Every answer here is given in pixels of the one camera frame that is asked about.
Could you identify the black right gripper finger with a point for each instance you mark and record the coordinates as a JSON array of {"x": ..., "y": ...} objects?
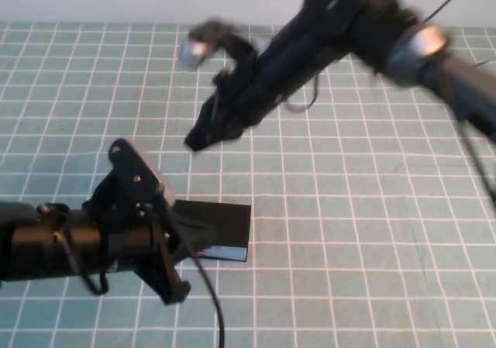
[
  {"x": 203, "y": 131},
  {"x": 232, "y": 129}
]

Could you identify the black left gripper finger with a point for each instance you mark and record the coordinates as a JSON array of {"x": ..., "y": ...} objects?
[
  {"x": 193, "y": 226},
  {"x": 191, "y": 249}
]

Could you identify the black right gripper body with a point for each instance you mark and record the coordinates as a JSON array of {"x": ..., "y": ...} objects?
[{"x": 248, "y": 96}]

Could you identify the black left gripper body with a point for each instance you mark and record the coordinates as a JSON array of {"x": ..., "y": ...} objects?
[{"x": 128, "y": 231}]

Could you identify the black glasses case blue print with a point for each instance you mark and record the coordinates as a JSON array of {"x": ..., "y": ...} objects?
[{"x": 228, "y": 224}]

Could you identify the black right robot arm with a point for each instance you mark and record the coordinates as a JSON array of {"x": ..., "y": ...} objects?
[{"x": 310, "y": 53}]

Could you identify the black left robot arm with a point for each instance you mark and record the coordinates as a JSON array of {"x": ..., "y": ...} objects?
[{"x": 35, "y": 243}]

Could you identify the green white-checked tablecloth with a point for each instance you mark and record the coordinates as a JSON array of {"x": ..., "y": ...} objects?
[{"x": 348, "y": 228}]

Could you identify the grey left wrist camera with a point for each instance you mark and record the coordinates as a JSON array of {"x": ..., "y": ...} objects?
[{"x": 135, "y": 169}]

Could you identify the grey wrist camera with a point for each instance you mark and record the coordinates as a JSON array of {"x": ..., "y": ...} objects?
[
  {"x": 195, "y": 49},
  {"x": 135, "y": 169}
]

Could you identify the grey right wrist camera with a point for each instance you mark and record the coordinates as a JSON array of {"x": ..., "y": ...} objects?
[{"x": 195, "y": 49}]

